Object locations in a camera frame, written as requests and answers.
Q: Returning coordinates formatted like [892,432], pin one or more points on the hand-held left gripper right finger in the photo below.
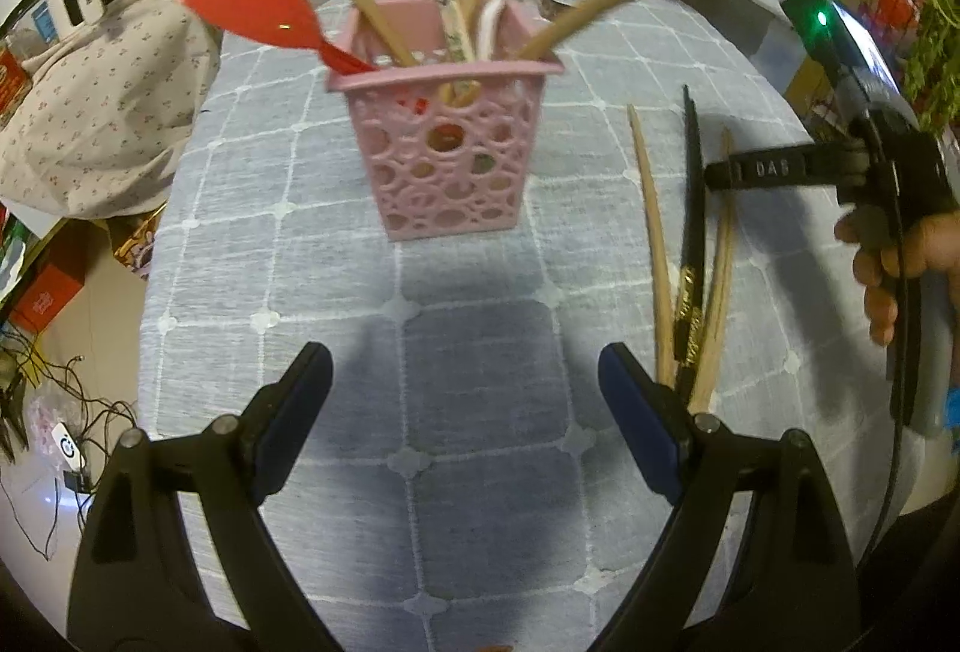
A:
[637,412]

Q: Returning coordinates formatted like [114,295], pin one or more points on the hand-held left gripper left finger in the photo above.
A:
[292,427]

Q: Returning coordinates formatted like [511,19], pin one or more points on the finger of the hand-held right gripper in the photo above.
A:
[727,172]

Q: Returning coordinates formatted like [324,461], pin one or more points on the black chopstick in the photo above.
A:
[699,224]
[688,292]

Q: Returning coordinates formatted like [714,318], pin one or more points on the pink plastic utensil basket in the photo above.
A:
[420,76]

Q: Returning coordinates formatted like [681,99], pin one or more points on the red plastic spoon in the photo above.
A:
[255,10]

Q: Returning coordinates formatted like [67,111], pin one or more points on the person's right hand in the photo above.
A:
[877,310]

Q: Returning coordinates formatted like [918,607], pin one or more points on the green plastic strands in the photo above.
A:
[934,67]

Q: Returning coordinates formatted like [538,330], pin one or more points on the grey checkered tablecloth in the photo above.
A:
[480,397]

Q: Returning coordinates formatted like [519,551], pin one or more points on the white power adapter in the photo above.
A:
[66,446]

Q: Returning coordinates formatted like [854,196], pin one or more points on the yellow patterned box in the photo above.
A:
[139,247]

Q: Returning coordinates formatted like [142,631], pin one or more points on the clear plastic bag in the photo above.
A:
[41,412]

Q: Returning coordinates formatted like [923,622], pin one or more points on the red cardboard box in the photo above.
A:
[45,292]

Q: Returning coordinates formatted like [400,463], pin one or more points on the person's dark clothing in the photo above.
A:
[930,547]

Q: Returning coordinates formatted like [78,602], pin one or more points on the white green bag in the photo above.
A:
[11,247]

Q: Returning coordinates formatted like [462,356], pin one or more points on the floral cloth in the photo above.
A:
[97,112]

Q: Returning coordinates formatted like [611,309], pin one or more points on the red-labelled jar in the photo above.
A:
[11,85]

